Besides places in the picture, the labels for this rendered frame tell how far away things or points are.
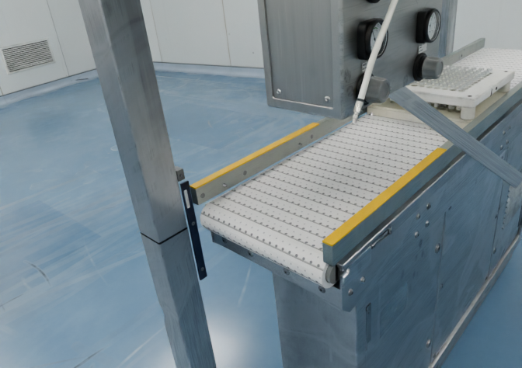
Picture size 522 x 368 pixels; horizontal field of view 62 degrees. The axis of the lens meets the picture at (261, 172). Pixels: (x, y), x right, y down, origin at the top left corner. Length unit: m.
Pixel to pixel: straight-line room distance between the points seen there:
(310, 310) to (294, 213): 0.26
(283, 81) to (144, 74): 0.24
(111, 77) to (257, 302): 1.26
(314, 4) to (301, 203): 0.37
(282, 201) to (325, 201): 0.07
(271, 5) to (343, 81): 0.11
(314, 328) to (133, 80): 0.57
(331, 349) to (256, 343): 0.72
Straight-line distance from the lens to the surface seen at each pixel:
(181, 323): 0.84
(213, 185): 0.74
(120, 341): 1.75
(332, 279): 0.61
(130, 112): 0.64
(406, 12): 0.52
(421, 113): 0.66
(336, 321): 0.85
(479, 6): 4.01
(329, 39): 0.43
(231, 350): 1.60
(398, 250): 0.75
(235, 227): 0.69
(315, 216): 0.68
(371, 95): 0.45
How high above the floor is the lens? 1.18
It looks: 26 degrees down
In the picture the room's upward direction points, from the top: 6 degrees counter-clockwise
